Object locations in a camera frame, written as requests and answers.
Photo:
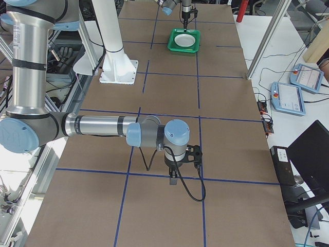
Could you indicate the black laptop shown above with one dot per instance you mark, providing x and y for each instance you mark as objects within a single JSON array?
[{"x": 309, "y": 155}]

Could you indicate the wooden beam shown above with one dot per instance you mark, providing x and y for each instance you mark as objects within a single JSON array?
[{"x": 318, "y": 47}]

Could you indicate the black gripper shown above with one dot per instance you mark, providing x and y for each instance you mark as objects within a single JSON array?
[
  {"x": 170, "y": 163},
  {"x": 185, "y": 10}
]

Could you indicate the blue teach pendant far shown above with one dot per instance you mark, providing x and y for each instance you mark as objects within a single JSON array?
[{"x": 306, "y": 77}]

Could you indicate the white round plate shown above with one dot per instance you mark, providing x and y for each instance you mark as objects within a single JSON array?
[{"x": 184, "y": 40}]

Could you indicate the red cylinder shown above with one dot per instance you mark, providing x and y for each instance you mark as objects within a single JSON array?
[{"x": 242, "y": 9}]

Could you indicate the orange black adapter upper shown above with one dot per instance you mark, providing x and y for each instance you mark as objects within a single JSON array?
[{"x": 262, "y": 106}]

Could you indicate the orange black adapter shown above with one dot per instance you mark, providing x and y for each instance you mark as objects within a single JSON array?
[
  {"x": 262, "y": 106},
  {"x": 268, "y": 126}
]

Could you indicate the blue teach pendant near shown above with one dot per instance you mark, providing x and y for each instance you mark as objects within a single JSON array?
[{"x": 287, "y": 98}]

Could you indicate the orange black adapter lower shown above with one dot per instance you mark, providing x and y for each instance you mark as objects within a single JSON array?
[{"x": 268, "y": 126}]

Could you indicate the aluminium frame post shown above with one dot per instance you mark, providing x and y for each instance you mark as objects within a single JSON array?
[{"x": 273, "y": 25}]

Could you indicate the green plastic tray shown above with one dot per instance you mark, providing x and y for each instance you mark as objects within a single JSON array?
[{"x": 173, "y": 47}]

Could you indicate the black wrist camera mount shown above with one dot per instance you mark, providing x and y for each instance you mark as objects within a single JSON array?
[
  {"x": 194, "y": 12},
  {"x": 195, "y": 156}
]

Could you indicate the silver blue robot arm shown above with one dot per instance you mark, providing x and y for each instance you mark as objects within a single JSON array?
[
  {"x": 29, "y": 125},
  {"x": 168, "y": 6}
]

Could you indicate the black box device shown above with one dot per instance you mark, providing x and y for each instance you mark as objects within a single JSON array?
[{"x": 282, "y": 165}]

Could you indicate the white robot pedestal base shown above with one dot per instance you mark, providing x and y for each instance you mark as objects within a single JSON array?
[{"x": 117, "y": 67}]

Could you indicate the blue teach pendant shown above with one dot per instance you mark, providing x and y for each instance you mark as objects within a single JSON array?
[
  {"x": 306, "y": 77},
  {"x": 287, "y": 98}
]

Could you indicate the aluminium side frame rail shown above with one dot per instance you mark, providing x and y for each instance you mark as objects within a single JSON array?
[{"x": 24, "y": 180}]

